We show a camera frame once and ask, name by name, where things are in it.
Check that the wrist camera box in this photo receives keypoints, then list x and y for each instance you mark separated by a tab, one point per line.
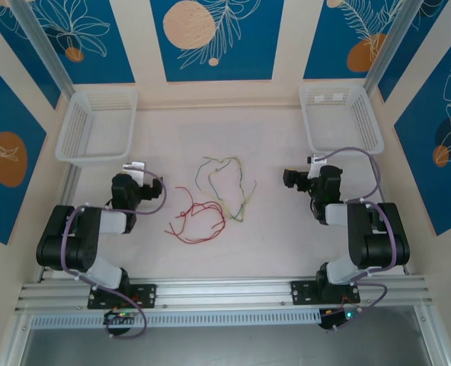
317	160
134	167

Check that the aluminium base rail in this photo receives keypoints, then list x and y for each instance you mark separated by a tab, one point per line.
225	293

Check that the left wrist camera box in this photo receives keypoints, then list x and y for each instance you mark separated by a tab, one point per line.
134	167

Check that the white plastic mesh basket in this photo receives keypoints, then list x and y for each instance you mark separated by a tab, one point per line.
336	122
96	126

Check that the small circuit board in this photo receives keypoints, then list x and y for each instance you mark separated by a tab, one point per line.
119	316
336	317

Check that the aluminium corner post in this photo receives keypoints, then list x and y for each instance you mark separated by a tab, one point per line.
42	42
389	42

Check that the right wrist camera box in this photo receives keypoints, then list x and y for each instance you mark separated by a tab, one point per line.
317	160

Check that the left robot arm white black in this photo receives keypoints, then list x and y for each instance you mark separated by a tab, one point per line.
84	236

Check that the aluminium frame rail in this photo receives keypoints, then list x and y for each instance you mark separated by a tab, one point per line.
435	343
14	343

